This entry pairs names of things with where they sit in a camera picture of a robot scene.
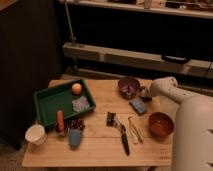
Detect black eraser block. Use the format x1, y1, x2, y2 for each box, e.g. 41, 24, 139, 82
141, 96, 152, 102

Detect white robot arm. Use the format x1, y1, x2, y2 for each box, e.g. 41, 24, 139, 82
142, 77, 213, 171

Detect purple bowl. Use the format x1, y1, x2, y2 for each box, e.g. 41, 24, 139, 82
118, 76, 140, 99

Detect red bowl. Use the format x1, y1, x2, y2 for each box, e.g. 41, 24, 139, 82
148, 112, 174, 138

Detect blue sponge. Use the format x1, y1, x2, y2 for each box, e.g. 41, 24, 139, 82
129, 98, 147, 115

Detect yellow tongs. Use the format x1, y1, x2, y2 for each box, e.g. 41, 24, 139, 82
128, 117, 143, 144

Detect black binder clip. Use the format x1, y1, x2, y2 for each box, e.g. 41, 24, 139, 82
106, 112, 115, 127

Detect clear crumpled plastic bag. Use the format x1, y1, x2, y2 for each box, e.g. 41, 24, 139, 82
72, 96, 90, 112

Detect orange ball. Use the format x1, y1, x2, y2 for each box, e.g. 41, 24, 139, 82
71, 83, 83, 95

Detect grey metal shelf beam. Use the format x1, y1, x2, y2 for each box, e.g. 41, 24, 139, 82
63, 42, 213, 79

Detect dark red grapes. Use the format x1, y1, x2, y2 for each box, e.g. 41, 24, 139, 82
68, 119, 85, 131

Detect blue plastic cup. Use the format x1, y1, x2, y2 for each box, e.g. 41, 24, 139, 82
68, 129, 82, 147

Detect green plastic tray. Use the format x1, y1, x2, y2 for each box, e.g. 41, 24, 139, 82
34, 79, 96, 128

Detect white paper cup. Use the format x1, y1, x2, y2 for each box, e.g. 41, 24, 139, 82
25, 124, 47, 145

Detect black handle on shelf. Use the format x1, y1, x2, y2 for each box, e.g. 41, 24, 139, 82
161, 55, 191, 64

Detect black handled knife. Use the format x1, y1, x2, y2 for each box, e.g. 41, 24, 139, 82
116, 119, 130, 156

